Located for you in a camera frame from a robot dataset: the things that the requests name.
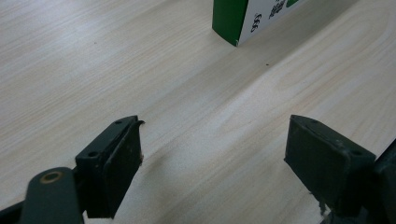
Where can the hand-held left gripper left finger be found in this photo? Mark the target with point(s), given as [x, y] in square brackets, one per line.
[109, 168]

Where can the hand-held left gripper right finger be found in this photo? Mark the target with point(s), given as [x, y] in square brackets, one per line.
[323, 161]

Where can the green and white carton box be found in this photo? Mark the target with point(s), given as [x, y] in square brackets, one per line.
[236, 18]

